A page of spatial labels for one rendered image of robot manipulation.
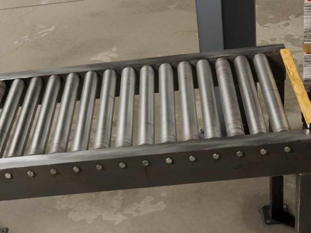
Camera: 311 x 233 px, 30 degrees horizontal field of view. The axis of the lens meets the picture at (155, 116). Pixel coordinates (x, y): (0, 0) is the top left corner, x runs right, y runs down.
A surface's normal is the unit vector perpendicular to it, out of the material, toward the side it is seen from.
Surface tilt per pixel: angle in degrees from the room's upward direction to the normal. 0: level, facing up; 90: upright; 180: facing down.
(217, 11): 90
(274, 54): 90
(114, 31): 0
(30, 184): 90
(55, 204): 0
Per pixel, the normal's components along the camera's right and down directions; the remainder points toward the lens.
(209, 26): -0.83, 0.40
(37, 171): 0.00, 0.57
